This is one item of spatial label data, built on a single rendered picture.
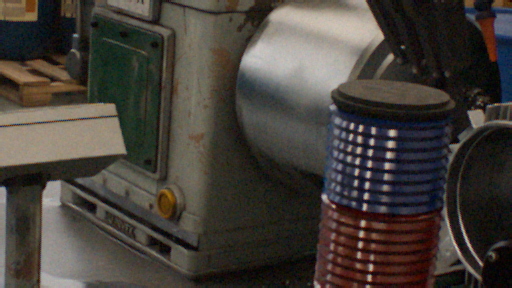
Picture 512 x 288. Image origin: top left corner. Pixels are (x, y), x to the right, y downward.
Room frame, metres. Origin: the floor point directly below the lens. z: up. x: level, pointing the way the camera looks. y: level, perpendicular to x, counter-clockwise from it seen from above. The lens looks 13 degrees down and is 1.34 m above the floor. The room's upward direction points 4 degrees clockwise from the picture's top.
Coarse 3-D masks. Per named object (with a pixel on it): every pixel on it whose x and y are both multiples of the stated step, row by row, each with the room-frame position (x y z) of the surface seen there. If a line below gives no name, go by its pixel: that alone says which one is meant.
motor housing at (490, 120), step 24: (504, 120) 1.11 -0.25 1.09; (456, 144) 1.17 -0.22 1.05; (480, 144) 1.16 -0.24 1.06; (504, 144) 1.18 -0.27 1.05; (456, 168) 1.16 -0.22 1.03; (480, 168) 1.18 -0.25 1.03; (504, 168) 1.20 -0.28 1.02; (456, 192) 1.16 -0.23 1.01; (480, 192) 1.18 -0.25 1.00; (504, 192) 1.20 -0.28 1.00; (456, 216) 1.16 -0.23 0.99; (480, 216) 1.17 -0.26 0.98; (504, 216) 1.19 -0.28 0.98; (456, 240) 1.14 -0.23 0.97; (480, 240) 1.15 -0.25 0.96; (504, 240) 1.17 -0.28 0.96; (480, 264) 1.13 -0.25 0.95
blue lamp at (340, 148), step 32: (352, 128) 0.57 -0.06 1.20; (384, 128) 0.56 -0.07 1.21; (416, 128) 0.56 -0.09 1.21; (448, 128) 0.58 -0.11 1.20; (352, 160) 0.57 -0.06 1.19; (384, 160) 0.56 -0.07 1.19; (416, 160) 0.56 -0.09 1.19; (448, 160) 0.58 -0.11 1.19; (352, 192) 0.57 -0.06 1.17; (384, 192) 0.56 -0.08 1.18; (416, 192) 0.56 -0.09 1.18
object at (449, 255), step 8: (472, 112) 1.14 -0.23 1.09; (480, 112) 1.15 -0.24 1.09; (472, 120) 1.14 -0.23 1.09; (480, 120) 1.14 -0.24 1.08; (472, 128) 1.13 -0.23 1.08; (464, 136) 1.14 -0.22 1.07; (448, 240) 1.14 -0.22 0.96; (440, 248) 1.15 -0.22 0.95; (448, 248) 1.14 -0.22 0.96; (448, 256) 1.14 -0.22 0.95; (456, 256) 1.13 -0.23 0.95; (448, 264) 1.14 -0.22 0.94; (456, 264) 1.14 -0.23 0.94
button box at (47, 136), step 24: (0, 120) 1.05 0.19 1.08; (24, 120) 1.06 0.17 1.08; (48, 120) 1.07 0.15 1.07; (72, 120) 1.08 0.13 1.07; (96, 120) 1.10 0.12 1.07; (0, 144) 1.03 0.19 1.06; (24, 144) 1.05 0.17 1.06; (48, 144) 1.06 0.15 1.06; (72, 144) 1.07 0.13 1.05; (96, 144) 1.08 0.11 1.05; (120, 144) 1.10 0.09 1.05; (0, 168) 1.02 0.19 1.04; (24, 168) 1.04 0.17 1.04; (48, 168) 1.07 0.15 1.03; (72, 168) 1.09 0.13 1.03; (96, 168) 1.11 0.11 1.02
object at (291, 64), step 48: (288, 0) 1.45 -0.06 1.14; (336, 0) 1.38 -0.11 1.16; (288, 48) 1.35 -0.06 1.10; (336, 48) 1.30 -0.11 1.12; (384, 48) 1.28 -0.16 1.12; (480, 48) 1.36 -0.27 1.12; (240, 96) 1.41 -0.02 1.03; (288, 96) 1.32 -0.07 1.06; (480, 96) 1.32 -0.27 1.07; (288, 144) 1.32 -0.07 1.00
